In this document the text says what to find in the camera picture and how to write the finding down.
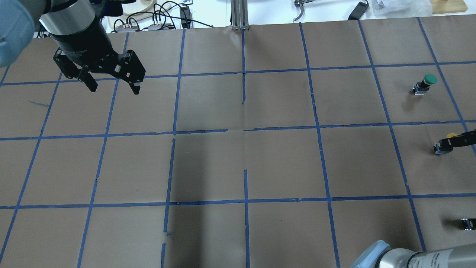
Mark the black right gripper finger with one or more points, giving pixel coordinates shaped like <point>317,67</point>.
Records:
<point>462,140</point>

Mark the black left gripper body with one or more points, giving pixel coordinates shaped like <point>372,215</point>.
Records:
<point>82,44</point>

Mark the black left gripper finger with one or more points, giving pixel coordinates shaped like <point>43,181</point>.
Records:
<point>135,84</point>
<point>85,77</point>

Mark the yellow push button switch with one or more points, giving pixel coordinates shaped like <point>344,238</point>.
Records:
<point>443,147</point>

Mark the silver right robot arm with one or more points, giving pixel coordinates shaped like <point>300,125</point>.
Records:
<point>381,255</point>

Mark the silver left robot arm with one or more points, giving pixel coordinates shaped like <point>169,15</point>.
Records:
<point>75,25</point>

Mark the cream round plate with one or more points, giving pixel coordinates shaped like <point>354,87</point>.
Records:
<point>137,6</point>

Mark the cream rectangular tray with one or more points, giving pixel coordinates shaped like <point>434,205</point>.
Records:
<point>136,17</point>

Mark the small black yellow component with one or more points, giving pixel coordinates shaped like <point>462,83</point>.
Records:
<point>468,224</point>

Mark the wooden cutting board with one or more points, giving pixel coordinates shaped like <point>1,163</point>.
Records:
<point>448,6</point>

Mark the brown paper table mat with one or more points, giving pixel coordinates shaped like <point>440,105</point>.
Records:
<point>295,145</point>

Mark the clear plastic bag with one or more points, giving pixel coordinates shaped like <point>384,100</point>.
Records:
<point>401,8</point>

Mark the black power adapter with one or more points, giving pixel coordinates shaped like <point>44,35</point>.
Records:
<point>359,10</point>

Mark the green push button switch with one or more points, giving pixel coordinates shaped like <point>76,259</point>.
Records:
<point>421,88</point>

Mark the aluminium frame post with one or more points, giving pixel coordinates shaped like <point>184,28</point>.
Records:
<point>239,15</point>

